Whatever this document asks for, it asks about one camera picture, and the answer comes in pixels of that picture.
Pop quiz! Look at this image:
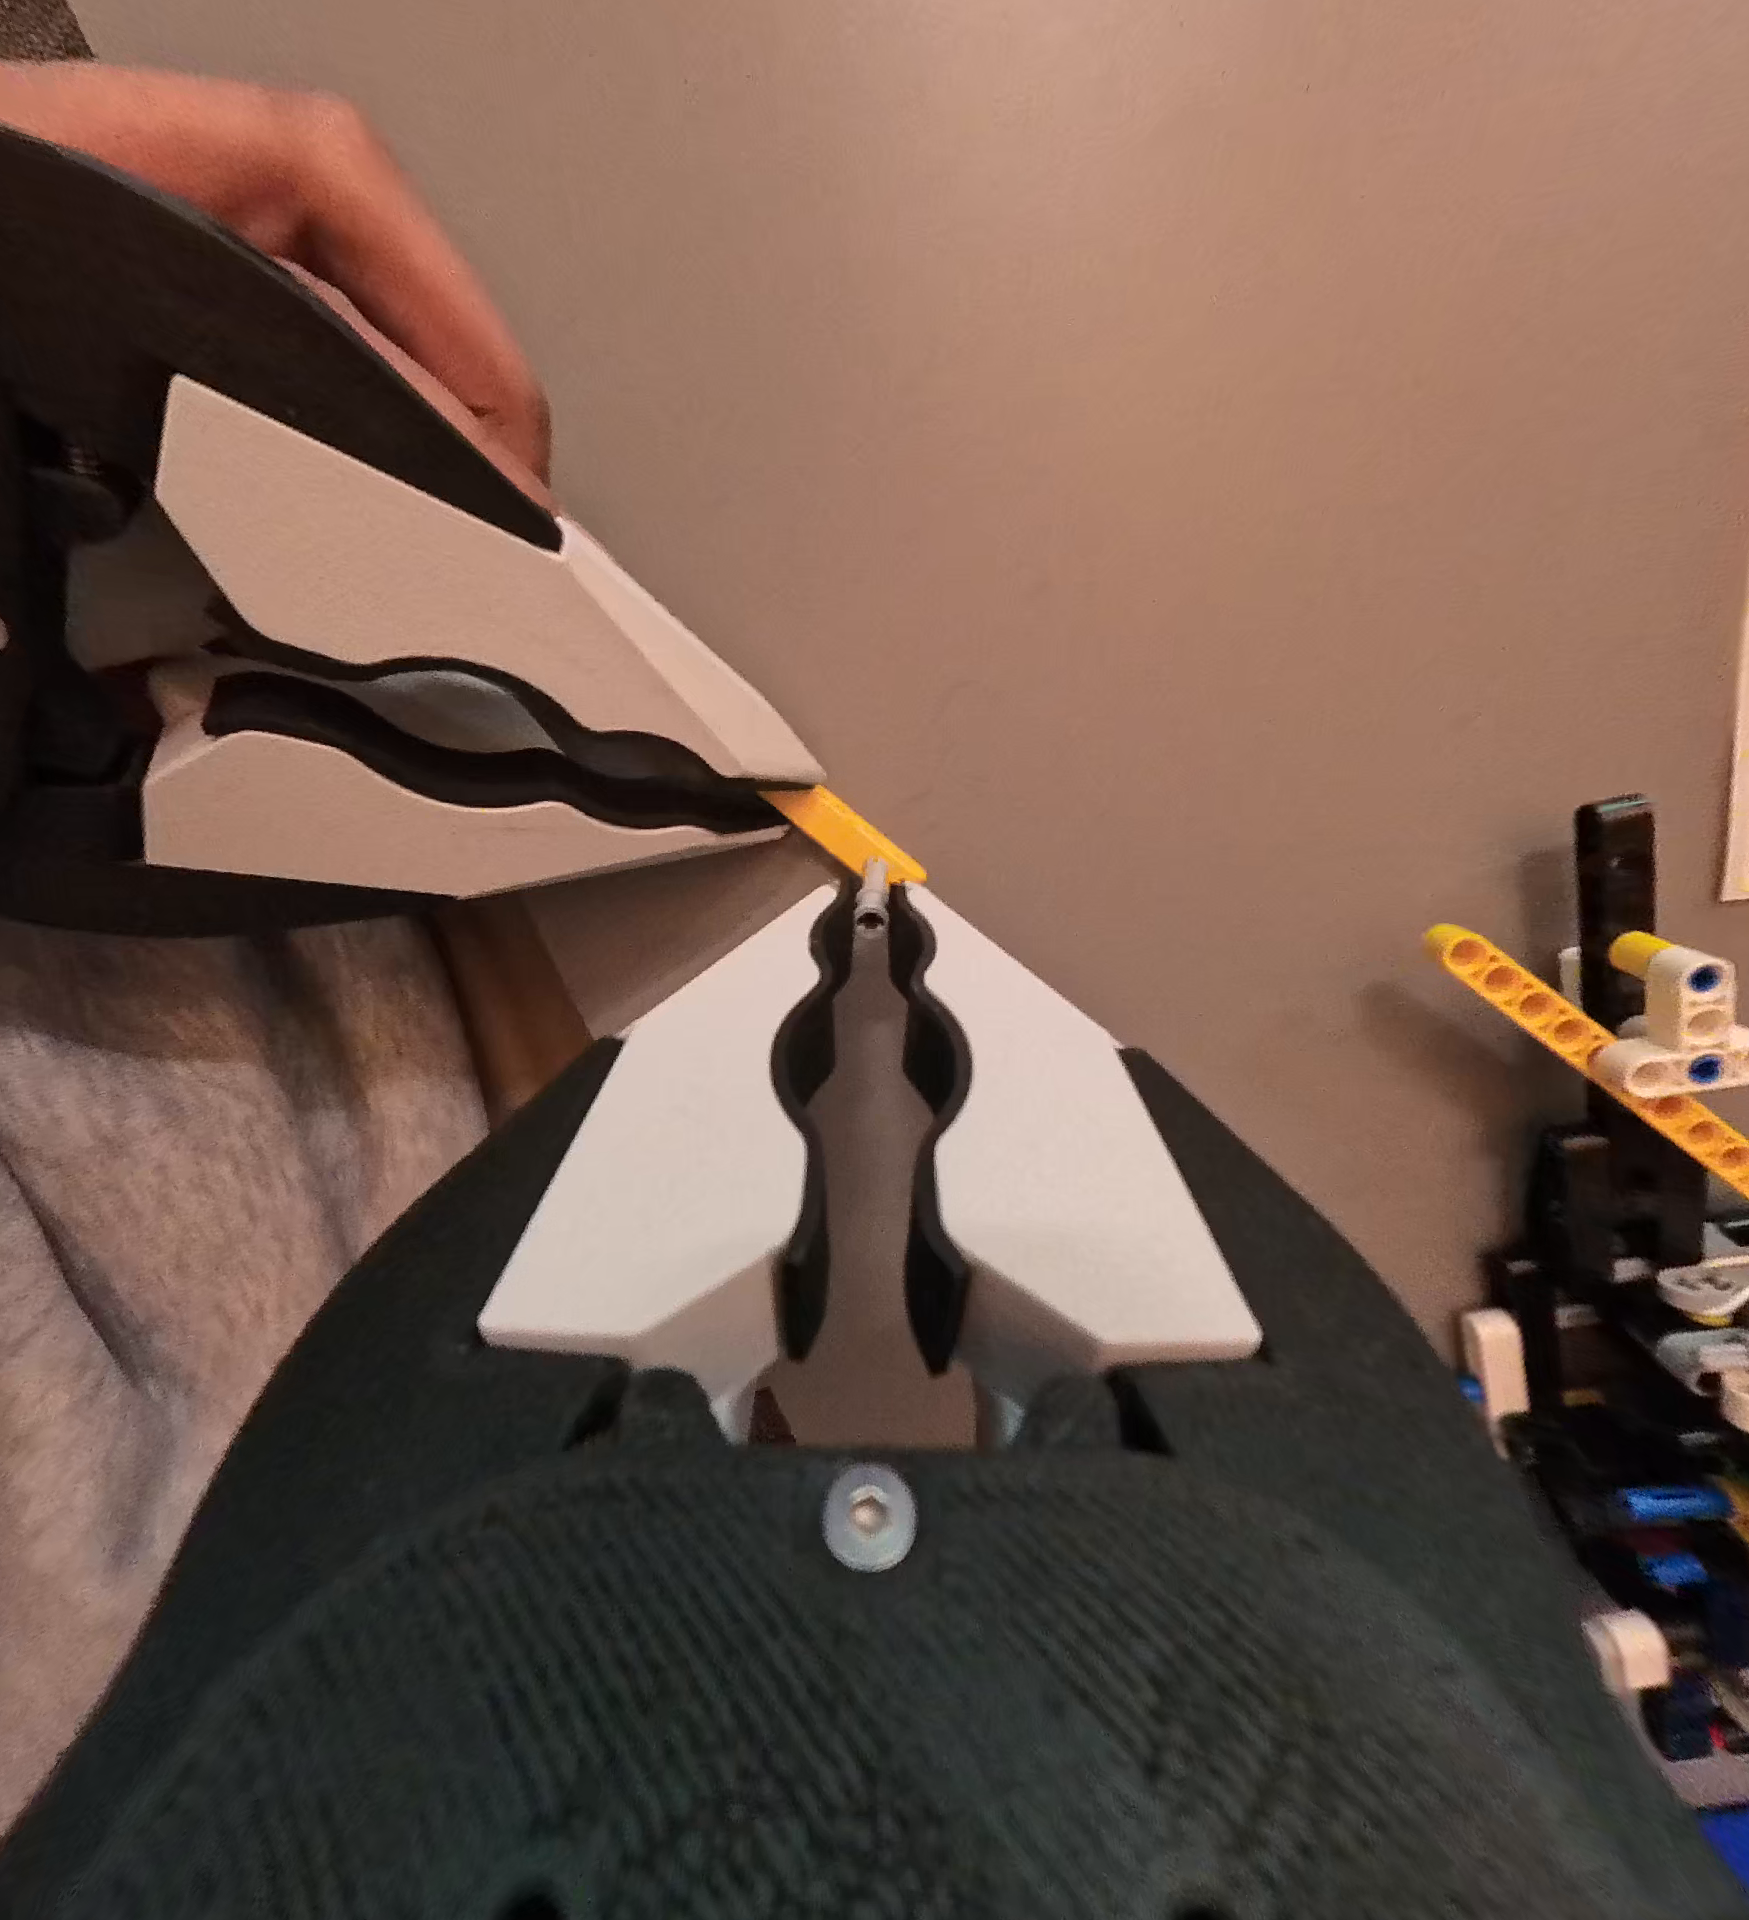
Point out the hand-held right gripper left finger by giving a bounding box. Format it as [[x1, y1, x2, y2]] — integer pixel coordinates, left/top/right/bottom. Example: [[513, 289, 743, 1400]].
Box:
[[480, 883, 858, 1445]]

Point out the yellow lego beam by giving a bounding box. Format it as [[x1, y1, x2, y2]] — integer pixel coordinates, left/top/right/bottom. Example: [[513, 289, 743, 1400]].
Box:
[[762, 785, 931, 887]]

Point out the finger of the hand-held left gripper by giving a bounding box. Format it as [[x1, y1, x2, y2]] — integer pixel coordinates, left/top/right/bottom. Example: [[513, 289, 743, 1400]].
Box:
[[63, 376, 829, 785], [140, 660, 798, 901]]

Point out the person's left hand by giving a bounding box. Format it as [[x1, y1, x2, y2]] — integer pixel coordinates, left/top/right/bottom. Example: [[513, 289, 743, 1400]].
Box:
[[0, 44, 560, 512]]

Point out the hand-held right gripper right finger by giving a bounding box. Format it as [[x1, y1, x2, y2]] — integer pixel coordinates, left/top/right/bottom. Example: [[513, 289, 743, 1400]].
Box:
[[886, 883, 1266, 1448]]

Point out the partly built lego model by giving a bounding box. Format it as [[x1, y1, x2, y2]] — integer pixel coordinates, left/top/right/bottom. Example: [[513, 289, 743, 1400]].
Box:
[[1421, 796, 1749, 1772]]

